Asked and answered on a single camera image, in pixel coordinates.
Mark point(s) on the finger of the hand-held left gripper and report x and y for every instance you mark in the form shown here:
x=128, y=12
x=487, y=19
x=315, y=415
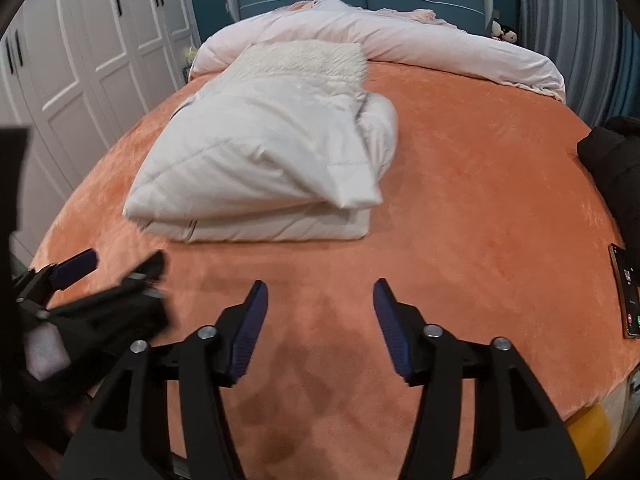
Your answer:
x=142, y=275
x=75, y=265

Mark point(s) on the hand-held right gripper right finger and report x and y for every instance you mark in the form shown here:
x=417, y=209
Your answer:
x=392, y=330

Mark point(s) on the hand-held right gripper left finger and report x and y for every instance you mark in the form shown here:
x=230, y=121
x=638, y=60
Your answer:
x=250, y=330

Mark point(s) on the white padded jacket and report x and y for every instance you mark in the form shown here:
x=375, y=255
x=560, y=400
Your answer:
x=260, y=150

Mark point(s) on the orange bed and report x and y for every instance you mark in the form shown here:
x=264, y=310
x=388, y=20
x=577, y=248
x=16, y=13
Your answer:
x=475, y=210

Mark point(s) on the yellow bed base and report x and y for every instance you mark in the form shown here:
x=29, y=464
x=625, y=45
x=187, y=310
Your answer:
x=592, y=432

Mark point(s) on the white panelled wardrobe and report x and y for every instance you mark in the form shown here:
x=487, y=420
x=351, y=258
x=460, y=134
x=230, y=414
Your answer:
x=90, y=35

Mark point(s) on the black smartphone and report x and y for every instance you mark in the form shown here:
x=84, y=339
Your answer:
x=627, y=290

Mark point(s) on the black clothing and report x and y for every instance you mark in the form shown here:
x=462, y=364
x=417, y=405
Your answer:
x=617, y=170

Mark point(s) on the white duvet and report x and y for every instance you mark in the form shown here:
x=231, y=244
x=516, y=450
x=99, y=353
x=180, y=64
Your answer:
x=425, y=40

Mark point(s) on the plush toys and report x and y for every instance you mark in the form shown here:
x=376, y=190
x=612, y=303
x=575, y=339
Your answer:
x=504, y=32

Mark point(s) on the grey blue curtain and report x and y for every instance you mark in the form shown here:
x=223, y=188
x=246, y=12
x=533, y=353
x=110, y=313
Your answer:
x=570, y=15

